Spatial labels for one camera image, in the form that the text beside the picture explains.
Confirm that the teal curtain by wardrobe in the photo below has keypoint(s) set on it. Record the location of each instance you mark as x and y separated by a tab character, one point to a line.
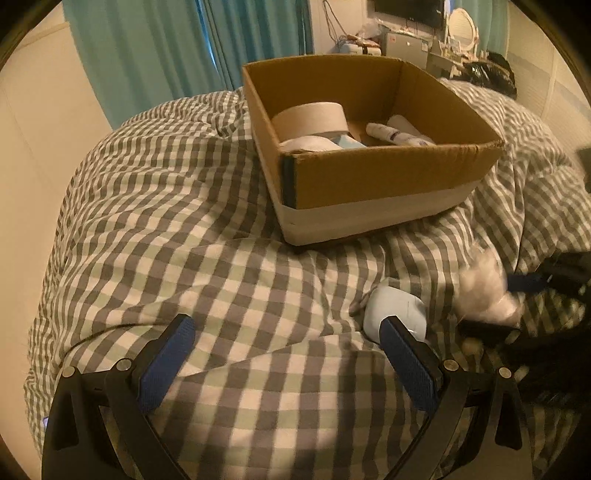
493	23

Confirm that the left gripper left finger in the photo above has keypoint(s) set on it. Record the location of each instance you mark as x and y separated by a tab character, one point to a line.
77	444

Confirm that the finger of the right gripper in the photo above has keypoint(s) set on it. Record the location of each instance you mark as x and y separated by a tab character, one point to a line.
494	336
534	282

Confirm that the white dressing table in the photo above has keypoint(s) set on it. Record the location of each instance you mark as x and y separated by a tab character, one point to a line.
442	62

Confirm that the white tube in box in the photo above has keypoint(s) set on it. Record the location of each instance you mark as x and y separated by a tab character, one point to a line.
399	122

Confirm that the black wall television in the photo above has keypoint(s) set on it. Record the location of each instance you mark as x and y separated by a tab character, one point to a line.
426	12

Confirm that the teal window curtain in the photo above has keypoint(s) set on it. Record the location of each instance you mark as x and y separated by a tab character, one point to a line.
138	54

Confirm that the white tape roll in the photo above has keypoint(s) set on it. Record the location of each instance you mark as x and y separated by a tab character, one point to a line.
325	119

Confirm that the white cloth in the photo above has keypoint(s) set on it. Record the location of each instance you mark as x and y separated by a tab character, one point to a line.
309	144

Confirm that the blue white tissue pack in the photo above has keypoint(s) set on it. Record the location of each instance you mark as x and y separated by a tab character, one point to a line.
347	142

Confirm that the white suitcase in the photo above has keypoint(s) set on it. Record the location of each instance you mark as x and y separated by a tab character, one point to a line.
359	47

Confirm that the white purple toothpaste tube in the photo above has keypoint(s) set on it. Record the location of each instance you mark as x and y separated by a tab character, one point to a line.
395	136

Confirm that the black garbage bags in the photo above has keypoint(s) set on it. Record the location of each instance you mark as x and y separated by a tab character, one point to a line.
494	73

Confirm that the white louvered wardrobe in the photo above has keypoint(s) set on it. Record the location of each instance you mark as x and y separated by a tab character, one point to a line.
545	84

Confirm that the small light blue case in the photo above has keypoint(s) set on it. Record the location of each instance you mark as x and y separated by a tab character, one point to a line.
386	301

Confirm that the grey checkered duvet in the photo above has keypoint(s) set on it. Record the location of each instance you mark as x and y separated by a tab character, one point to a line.
170	214

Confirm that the silver mini fridge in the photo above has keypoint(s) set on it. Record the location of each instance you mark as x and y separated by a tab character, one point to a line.
407	47

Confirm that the open cardboard box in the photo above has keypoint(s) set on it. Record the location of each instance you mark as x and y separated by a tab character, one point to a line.
326	196

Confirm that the oval white vanity mirror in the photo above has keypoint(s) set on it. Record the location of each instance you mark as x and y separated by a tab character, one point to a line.
462	30

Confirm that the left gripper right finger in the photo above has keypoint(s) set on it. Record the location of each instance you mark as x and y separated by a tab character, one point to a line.
497	443

